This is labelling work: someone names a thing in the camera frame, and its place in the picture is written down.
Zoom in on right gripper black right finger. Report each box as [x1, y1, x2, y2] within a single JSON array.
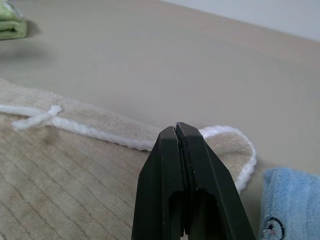
[[175, 122, 256, 240]]

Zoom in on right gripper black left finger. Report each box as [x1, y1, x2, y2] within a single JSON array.
[[131, 125, 186, 240]]

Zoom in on beige towel with white trim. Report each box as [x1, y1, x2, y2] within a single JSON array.
[[0, 77, 257, 240]]

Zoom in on blue folded towel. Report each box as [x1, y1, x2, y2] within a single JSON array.
[[259, 167, 320, 240]]

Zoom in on green folded towel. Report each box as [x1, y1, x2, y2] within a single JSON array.
[[0, 0, 28, 41]]

